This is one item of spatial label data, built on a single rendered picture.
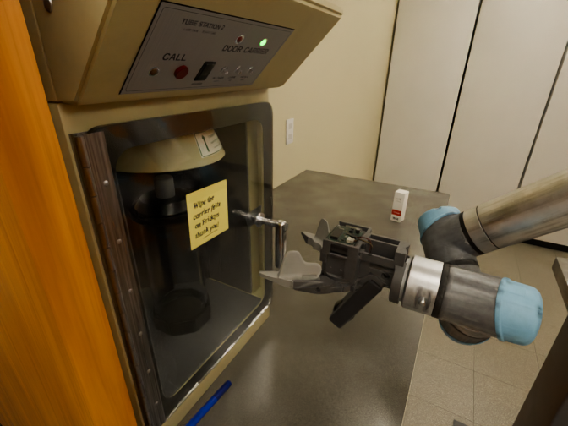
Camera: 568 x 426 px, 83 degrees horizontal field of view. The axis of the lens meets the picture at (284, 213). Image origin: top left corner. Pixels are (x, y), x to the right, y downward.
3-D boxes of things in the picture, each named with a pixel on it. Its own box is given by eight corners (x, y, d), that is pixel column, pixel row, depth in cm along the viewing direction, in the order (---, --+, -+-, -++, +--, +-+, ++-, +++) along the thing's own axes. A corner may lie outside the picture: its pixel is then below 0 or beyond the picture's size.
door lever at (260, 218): (263, 256, 59) (255, 264, 57) (263, 210, 55) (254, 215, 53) (289, 264, 57) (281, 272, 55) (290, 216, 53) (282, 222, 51)
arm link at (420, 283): (434, 295, 48) (427, 330, 42) (402, 286, 50) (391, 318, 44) (445, 253, 45) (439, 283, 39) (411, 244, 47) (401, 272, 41)
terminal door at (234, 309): (151, 430, 43) (75, 128, 26) (269, 300, 67) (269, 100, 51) (155, 434, 43) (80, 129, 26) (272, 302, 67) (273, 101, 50)
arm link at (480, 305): (519, 354, 41) (543, 346, 34) (428, 323, 46) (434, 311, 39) (526, 297, 44) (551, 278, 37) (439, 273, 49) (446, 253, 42)
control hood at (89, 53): (53, 103, 25) (10, -58, 21) (269, 86, 51) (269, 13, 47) (158, 116, 20) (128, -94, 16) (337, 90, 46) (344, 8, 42)
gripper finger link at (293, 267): (258, 246, 47) (319, 243, 48) (259, 279, 49) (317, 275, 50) (259, 257, 44) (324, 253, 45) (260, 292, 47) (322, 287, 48)
